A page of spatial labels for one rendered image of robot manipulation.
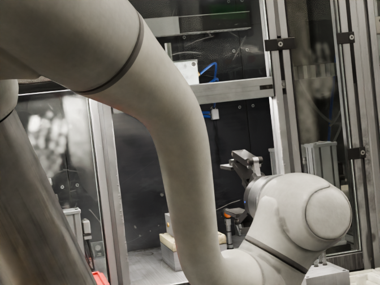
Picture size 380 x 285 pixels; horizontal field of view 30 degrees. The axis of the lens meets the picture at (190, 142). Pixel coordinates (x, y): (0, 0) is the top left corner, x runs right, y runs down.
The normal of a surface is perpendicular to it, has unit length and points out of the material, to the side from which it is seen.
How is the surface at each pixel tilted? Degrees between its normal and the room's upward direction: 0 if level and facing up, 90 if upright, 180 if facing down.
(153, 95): 131
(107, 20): 100
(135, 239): 90
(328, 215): 87
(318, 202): 72
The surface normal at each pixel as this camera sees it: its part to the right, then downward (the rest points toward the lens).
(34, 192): 0.82, -0.04
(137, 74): 0.69, 0.53
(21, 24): 0.22, 0.73
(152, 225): 0.25, 0.03
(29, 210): 0.66, 0.08
